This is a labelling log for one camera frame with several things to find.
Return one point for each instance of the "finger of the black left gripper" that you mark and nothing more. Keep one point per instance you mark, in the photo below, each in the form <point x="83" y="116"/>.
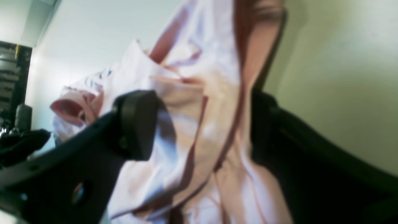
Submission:
<point x="18" y="147"/>

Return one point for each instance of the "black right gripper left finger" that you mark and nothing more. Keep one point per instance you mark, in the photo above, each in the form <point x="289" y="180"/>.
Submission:
<point x="73" y="183"/>

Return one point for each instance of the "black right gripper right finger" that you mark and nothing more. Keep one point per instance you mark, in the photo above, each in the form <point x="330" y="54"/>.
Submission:
<point x="321" y="183"/>

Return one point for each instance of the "pink T-shirt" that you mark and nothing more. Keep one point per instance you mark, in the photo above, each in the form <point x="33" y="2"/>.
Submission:
<point x="203" y="68"/>

